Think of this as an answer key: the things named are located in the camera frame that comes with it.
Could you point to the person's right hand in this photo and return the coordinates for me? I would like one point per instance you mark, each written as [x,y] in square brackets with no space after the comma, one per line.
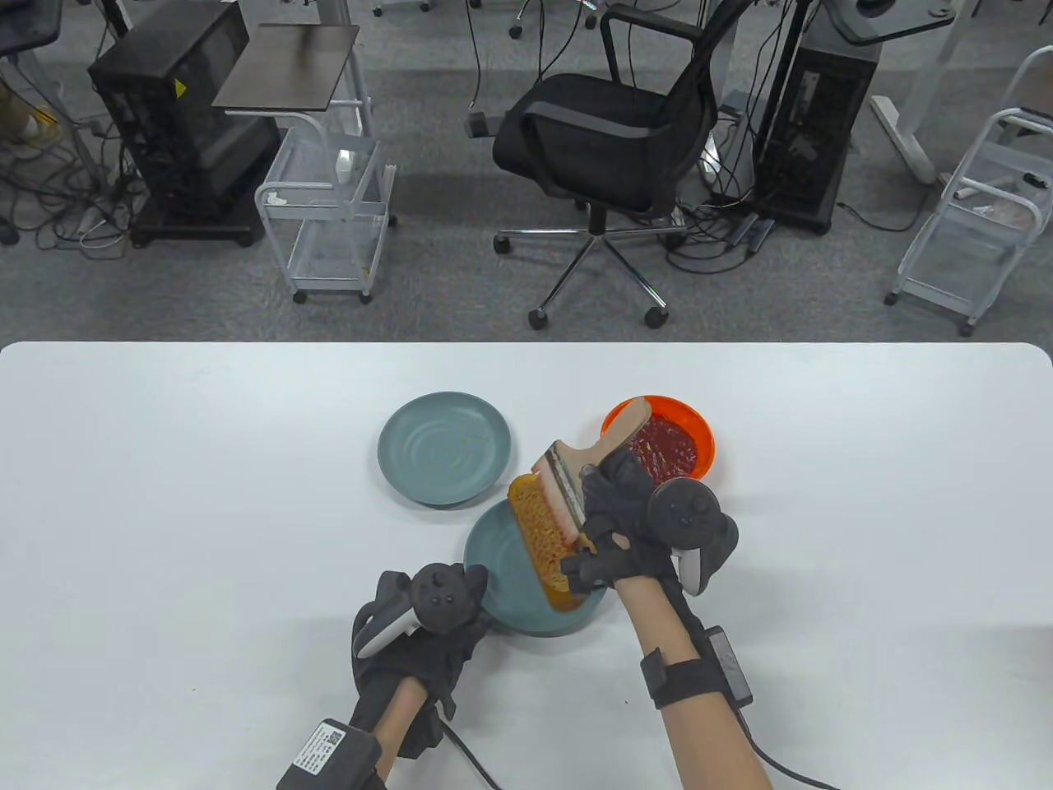
[621,510]

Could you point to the person's left hand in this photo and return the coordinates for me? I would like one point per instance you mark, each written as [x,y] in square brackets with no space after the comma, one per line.
[436,650]

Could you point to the wooden brush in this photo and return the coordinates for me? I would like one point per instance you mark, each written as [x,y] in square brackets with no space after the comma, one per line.
[621,428]

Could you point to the toasted bread slice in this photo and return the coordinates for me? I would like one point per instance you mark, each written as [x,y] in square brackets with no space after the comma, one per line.
[539,543]

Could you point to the teal round plate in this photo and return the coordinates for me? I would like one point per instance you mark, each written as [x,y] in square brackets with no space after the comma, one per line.
[494,559]
[444,448]

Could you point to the person's left forearm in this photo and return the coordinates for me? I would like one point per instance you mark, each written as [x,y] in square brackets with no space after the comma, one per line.
[399,720]

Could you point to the person's right forearm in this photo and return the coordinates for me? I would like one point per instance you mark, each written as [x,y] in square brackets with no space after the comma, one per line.
[707,741]

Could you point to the black round controller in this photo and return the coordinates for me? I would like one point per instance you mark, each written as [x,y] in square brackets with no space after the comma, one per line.
[684,514]
[440,592]

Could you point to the orange plastic bowl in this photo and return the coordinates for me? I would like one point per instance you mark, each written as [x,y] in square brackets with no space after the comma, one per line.
[683,407]

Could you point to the black power strip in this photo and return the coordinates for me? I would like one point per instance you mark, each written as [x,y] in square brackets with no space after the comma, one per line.
[750,233]

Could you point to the black office chair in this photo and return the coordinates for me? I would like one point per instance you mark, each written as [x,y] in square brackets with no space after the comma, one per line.
[600,140]

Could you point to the black power adapter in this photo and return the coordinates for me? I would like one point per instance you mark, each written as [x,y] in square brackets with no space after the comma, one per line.
[480,125]

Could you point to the small white bottle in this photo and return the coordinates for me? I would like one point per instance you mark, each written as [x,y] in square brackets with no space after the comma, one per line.
[343,167]

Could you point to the white-legged grey desk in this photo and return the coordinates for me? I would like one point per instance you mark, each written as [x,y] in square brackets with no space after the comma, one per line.
[901,136]

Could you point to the dark brown side table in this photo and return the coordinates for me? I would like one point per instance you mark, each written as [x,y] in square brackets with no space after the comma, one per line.
[284,70]

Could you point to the black computer tower yellow sticker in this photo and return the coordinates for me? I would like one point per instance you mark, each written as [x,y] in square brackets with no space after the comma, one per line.
[164,123]

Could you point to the dark desk with grey leg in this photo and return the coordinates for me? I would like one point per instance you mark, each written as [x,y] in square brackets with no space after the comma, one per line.
[25,20]

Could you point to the black wrist camera white label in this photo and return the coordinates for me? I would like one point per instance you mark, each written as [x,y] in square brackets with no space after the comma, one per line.
[329,757]

